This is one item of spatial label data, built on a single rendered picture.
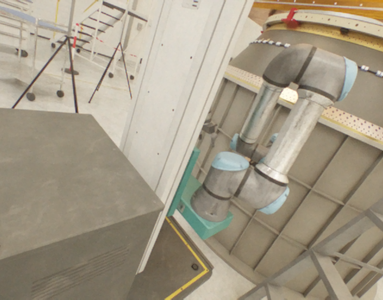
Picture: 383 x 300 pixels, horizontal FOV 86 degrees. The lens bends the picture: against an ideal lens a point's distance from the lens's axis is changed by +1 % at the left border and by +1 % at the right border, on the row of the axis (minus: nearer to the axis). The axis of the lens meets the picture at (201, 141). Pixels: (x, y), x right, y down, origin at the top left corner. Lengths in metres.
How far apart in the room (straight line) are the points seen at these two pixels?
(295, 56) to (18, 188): 0.76
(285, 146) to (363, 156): 0.77
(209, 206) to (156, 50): 0.56
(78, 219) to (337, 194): 1.30
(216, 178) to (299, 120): 0.32
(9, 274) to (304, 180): 1.29
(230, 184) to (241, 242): 1.02
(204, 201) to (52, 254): 0.45
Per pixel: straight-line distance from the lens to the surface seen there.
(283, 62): 0.72
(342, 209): 1.48
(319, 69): 0.71
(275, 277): 1.34
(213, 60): 0.58
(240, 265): 1.75
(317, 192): 1.41
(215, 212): 0.77
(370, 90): 1.48
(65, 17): 8.28
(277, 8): 2.04
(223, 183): 0.71
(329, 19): 1.66
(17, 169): 0.62
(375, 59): 1.58
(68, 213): 0.52
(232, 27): 0.60
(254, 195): 0.71
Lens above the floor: 1.21
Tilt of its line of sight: 21 degrees down
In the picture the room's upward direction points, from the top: 23 degrees clockwise
